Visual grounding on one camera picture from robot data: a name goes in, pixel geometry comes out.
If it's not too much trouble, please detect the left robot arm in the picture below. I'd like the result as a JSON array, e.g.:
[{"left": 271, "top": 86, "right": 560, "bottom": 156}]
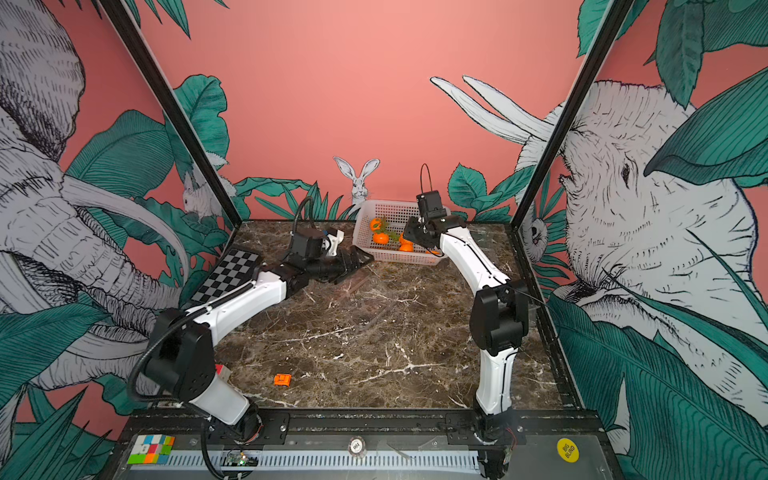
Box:
[{"left": 126, "top": 226, "right": 374, "bottom": 443}]

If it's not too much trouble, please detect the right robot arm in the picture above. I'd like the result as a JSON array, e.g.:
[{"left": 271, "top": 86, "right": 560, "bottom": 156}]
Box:
[{"left": 404, "top": 190, "right": 530, "bottom": 416}]

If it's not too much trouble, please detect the white plastic basket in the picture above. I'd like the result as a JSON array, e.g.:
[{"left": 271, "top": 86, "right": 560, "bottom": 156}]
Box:
[{"left": 353, "top": 200, "right": 444, "bottom": 266}]

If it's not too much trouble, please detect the black white checkerboard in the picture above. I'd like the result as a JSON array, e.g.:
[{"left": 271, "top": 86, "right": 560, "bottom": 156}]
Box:
[{"left": 189, "top": 246, "right": 263, "bottom": 305}]

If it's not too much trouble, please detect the small orange block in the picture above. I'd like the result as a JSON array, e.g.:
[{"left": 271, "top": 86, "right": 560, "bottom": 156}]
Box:
[{"left": 273, "top": 374, "right": 292, "bottom": 387}]

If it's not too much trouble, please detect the small circuit board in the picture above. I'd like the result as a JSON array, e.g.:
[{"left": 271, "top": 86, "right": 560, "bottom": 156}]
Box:
[{"left": 222, "top": 451, "right": 259, "bottom": 468}]

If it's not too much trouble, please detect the yellow round sticker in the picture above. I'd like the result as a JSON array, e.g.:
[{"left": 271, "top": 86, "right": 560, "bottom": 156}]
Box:
[{"left": 557, "top": 438, "right": 580, "bottom": 463}]

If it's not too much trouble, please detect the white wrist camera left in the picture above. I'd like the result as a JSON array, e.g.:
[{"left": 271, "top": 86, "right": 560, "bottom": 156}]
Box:
[{"left": 323, "top": 228, "right": 344, "bottom": 257}]

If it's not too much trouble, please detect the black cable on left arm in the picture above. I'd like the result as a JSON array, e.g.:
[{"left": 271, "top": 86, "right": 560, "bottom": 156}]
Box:
[{"left": 125, "top": 281, "right": 253, "bottom": 404}]

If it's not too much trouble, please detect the colourful cube on rail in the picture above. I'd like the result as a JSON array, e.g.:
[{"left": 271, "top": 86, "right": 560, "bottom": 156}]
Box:
[{"left": 127, "top": 434, "right": 176, "bottom": 465}]

